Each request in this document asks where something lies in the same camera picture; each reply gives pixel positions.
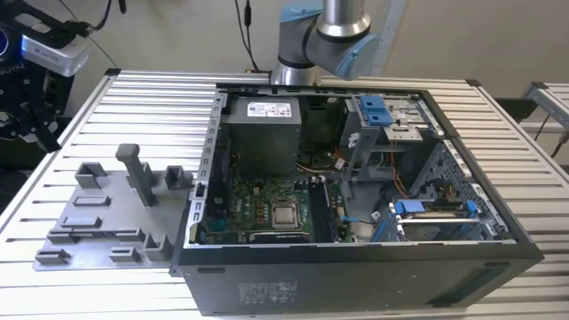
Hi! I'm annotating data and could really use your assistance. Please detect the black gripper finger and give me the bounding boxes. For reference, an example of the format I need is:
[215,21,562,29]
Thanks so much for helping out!
[36,126,63,154]

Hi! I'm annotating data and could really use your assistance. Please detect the RAM stick with white label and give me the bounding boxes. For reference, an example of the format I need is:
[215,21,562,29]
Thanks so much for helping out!
[49,227,144,240]

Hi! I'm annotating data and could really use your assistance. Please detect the installed black RAM stick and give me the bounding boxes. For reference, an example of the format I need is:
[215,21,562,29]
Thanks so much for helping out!
[317,179,336,243]

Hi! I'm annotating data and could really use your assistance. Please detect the black bulky chair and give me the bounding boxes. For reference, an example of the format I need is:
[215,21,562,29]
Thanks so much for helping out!
[0,116,72,214]

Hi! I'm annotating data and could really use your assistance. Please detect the grey parts rack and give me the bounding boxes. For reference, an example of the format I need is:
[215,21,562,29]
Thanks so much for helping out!
[33,143,199,271]

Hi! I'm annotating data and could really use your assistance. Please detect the grey power supply unit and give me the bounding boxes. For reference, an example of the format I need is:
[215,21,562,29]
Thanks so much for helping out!
[220,96,304,177]

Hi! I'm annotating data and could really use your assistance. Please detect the green motherboard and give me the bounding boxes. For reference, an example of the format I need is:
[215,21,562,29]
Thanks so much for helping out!
[195,176,357,244]

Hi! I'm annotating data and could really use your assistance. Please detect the metal CPU socket cover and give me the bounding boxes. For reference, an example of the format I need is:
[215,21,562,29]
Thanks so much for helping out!
[268,198,304,231]

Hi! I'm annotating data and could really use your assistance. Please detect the silver CPU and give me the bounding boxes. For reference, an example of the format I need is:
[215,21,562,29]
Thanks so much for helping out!
[272,205,299,225]

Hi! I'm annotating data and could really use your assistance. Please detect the black graphics card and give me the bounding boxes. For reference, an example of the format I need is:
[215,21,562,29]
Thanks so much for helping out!
[241,231,315,245]

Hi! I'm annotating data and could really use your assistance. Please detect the black open PC case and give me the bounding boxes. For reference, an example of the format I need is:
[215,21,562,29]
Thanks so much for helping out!
[168,81,546,317]

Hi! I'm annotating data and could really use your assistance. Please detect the blue drive bay latch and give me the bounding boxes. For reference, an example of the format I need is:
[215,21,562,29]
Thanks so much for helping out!
[357,95,392,127]

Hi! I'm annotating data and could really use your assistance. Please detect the grey metal drive cage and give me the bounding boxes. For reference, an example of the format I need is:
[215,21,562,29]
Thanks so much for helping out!
[337,95,440,183]

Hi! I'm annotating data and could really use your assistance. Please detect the hard disk in blue carrier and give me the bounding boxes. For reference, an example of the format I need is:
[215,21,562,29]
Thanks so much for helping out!
[389,199,490,243]

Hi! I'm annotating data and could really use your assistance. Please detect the black chair back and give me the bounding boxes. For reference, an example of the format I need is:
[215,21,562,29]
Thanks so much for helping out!
[492,97,540,126]

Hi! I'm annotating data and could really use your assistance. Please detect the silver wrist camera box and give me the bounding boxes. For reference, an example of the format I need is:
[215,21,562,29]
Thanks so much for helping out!
[20,35,89,78]

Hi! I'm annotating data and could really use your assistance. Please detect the thin black wall cable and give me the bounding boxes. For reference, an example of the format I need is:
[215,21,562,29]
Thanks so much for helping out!
[87,35,119,70]

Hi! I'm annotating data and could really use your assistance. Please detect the black camera module with label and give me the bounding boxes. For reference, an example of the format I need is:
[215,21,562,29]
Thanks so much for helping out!
[15,5,92,38]

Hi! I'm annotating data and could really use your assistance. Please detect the thick black camera cable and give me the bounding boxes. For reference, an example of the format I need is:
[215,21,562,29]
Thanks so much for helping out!
[81,0,113,33]

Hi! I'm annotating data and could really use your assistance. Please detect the black cable with ferrite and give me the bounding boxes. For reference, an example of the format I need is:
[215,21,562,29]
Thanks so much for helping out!
[241,0,273,75]

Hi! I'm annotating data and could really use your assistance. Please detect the power supply wire bundle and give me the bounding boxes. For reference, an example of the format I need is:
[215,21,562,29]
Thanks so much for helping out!
[296,149,348,174]

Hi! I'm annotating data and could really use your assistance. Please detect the red and orange wires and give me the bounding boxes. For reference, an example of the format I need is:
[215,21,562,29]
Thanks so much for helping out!
[387,151,408,197]

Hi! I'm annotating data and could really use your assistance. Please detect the aluminium frame side table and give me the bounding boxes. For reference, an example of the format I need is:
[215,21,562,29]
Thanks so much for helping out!
[517,81,569,157]

